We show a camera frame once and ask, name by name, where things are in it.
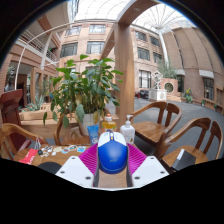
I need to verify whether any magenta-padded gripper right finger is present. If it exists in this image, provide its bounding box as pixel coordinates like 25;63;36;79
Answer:
125;143;170;188

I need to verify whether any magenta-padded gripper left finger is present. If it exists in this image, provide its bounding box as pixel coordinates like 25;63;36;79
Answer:
55;143;101;188

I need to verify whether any blue and white computer mouse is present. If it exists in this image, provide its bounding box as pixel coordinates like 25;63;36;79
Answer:
97;130;129;175

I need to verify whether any black notebook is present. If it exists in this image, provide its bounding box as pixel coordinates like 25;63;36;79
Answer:
171;148;198;172

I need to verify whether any blue squeeze tube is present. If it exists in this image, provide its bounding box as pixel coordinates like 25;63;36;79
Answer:
87;124;100;146

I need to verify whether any wooden armchair behind plant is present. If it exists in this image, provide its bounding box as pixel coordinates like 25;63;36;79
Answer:
53;113;92;146

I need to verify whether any empty wooden armchair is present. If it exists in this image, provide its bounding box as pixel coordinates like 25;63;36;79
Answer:
129;101;183;148

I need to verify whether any white pump dispenser bottle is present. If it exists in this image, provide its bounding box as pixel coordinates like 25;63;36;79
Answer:
119;114;136;145

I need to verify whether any yellow liquid bottle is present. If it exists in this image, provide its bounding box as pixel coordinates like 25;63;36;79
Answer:
101;113;118;133

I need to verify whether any long wooden planter box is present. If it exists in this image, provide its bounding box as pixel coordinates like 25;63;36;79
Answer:
19;109;55;122

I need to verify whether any wooden armchair with notebook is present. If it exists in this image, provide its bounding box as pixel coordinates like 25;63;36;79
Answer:
156;117;224;170

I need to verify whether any wooden armchair with red bag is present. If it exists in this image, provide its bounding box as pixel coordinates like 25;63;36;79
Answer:
0;123;49;161

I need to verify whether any spiky green succulent plant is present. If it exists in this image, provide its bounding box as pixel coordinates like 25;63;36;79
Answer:
23;94;47;113

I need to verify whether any white sculpture on plinth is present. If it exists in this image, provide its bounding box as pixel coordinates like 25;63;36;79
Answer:
148;69;168;102

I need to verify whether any large leafy potted plant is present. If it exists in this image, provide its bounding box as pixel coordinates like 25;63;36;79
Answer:
42;54;125;136

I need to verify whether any dark bust statue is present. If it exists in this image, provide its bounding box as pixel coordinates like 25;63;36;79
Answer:
3;66;17;93

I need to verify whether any dark red wooden pedestal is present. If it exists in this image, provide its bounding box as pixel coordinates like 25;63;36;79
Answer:
0;88;25;152

